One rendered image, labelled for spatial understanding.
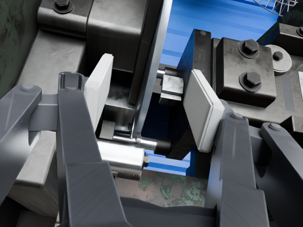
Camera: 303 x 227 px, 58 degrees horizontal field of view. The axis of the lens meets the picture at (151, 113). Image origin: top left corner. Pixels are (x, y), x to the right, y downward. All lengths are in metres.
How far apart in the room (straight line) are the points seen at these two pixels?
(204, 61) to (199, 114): 0.30
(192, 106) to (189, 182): 0.45
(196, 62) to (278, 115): 0.15
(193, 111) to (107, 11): 0.20
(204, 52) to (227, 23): 1.93
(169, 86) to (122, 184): 0.24
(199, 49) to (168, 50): 1.55
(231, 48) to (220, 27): 1.93
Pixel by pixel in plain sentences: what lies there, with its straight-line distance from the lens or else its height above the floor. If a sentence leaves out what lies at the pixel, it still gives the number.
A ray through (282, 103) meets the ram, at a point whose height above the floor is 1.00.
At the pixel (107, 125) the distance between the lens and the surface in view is 0.43.
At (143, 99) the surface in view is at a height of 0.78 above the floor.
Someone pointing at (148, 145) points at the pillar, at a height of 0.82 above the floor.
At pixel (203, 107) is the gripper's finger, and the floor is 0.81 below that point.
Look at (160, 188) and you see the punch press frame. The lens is 0.61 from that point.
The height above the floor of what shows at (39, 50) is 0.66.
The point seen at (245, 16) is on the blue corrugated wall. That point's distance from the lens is 2.57.
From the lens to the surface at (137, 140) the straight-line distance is 0.29.
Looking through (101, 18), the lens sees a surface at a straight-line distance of 0.34.
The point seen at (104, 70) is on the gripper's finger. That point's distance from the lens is 0.17.
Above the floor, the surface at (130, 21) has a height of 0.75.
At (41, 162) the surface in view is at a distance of 0.28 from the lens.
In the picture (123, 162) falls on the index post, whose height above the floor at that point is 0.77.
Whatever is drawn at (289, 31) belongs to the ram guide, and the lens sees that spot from 0.52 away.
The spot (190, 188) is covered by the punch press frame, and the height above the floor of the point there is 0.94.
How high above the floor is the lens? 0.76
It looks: 6 degrees up
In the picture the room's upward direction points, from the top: 101 degrees clockwise
